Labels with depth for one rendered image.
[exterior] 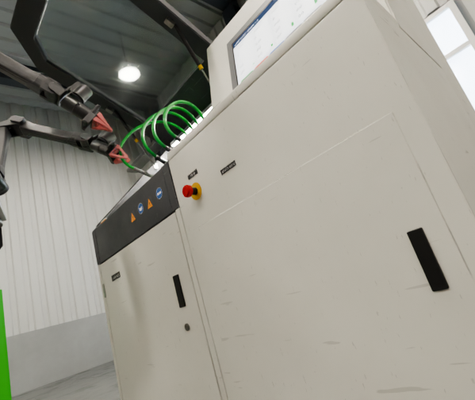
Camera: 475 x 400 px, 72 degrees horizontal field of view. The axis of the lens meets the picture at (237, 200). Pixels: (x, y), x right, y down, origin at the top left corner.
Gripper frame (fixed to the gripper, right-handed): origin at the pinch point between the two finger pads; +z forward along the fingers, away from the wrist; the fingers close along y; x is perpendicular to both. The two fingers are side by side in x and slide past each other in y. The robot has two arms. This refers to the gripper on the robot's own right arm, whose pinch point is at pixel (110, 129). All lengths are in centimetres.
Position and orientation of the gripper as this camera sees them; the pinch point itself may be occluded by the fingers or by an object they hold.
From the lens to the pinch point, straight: 143.4
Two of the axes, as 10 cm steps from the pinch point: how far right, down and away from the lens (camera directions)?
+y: 3.7, -7.6, 5.3
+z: 8.3, 5.3, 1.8
